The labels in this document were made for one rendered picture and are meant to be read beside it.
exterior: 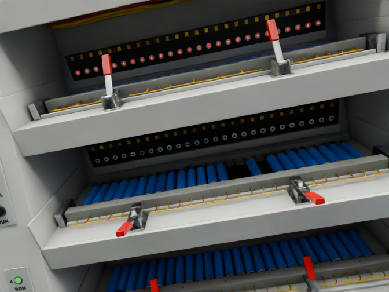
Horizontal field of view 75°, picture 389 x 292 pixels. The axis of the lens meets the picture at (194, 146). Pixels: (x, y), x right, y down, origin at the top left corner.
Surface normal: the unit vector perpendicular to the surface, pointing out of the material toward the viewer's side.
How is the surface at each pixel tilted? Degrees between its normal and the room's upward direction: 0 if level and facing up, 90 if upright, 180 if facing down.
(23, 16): 108
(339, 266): 18
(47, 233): 90
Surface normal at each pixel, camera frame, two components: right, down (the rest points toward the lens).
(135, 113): 0.01, 0.39
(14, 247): -0.05, 0.10
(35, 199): 0.98, -0.18
